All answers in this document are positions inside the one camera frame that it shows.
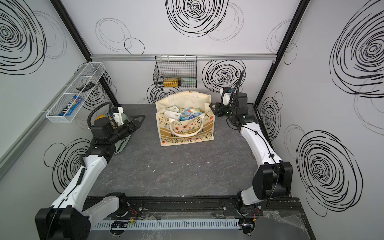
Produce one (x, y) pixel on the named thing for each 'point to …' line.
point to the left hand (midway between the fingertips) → (142, 119)
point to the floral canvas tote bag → (200, 128)
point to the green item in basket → (188, 81)
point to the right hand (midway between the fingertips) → (215, 104)
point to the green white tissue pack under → (172, 115)
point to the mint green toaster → (121, 143)
